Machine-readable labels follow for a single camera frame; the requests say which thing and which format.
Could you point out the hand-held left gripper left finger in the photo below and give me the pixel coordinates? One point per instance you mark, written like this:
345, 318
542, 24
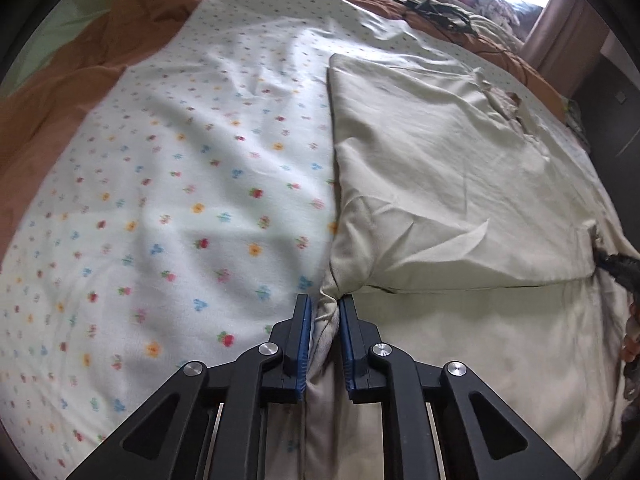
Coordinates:
303, 350

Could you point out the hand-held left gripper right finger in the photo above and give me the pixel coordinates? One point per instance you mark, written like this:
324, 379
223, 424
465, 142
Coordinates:
346, 350

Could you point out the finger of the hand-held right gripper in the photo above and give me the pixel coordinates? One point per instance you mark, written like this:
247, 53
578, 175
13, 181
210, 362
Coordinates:
617, 266

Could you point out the person's right hand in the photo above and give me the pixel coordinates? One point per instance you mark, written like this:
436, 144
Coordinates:
631, 340

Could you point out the dark cabinet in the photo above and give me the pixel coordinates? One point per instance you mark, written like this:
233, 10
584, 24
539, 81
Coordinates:
620, 110

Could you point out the floral print bed sheet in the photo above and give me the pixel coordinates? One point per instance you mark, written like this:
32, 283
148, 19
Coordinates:
175, 185

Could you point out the pink curtain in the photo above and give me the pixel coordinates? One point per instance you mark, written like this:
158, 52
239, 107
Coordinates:
565, 35

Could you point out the beige duvet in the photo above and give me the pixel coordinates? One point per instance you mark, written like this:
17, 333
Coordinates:
475, 25

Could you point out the orange quilt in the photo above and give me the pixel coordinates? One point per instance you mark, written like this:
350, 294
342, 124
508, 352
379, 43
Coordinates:
75, 80

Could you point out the pale green sheet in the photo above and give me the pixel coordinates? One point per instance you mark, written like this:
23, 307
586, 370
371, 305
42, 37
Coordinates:
70, 20

